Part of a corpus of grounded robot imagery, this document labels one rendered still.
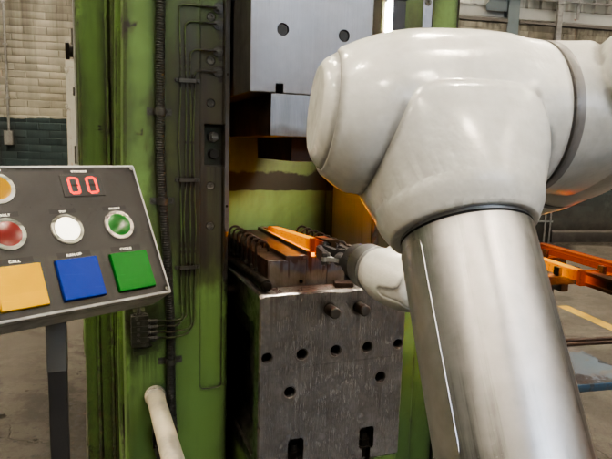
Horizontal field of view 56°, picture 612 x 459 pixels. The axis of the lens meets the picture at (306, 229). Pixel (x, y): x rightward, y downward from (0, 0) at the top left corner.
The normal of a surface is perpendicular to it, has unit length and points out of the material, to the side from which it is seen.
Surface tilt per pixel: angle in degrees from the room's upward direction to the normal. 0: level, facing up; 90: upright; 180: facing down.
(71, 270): 60
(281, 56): 90
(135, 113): 90
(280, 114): 90
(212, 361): 90
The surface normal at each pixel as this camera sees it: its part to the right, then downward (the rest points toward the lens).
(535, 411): 0.04, -0.39
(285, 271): 0.36, 0.15
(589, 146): 0.13, 0.51
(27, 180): 0.64, -0.39
